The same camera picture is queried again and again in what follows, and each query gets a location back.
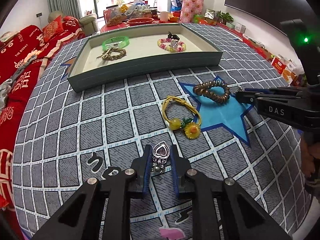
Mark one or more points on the black wall television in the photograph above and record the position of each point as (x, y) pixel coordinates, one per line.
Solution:
(274, 12)

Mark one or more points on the silver charm on bracelet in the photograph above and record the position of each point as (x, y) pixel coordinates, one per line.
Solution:
(173, 44)

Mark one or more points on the green jewelry tray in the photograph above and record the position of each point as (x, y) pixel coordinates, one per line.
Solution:
(143, 55)

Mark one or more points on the black hair claw clip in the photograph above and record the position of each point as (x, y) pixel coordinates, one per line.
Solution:
(172, 37)

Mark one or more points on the person's right hand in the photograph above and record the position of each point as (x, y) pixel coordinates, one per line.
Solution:
(308, 154)

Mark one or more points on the silver heart pendant brooch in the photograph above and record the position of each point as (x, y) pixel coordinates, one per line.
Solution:
(160, 155)

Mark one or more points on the grey checkered tablecloth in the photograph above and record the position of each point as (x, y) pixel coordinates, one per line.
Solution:
(66, 137)

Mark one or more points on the silver dangling earring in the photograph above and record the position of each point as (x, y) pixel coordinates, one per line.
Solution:
(238, 89)

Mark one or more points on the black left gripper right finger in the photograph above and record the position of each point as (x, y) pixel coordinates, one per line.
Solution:
(179, 166)

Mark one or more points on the red plastic colander bowl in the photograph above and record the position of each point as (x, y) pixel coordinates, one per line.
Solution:
(140, 21)

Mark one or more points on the pink floral gift box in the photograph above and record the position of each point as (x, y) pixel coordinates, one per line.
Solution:
(189, 9)

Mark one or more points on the beige armchair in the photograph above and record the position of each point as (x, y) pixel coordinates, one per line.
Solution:
(87, 23)

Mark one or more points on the grey patterned blanket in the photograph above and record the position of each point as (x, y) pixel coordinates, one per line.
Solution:
(8, 84)

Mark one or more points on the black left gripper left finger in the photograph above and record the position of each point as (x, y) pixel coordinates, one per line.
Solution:
(142, 167)

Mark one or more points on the green potted plant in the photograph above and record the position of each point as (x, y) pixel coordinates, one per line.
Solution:
(224, 17)

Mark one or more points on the red square cushion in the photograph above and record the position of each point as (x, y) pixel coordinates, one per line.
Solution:
(52, 29)

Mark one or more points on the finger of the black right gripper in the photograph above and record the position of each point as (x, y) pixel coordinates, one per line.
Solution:
(260, 90)
(253, 98)

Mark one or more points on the white mug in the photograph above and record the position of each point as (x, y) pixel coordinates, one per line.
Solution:
(163, 16)

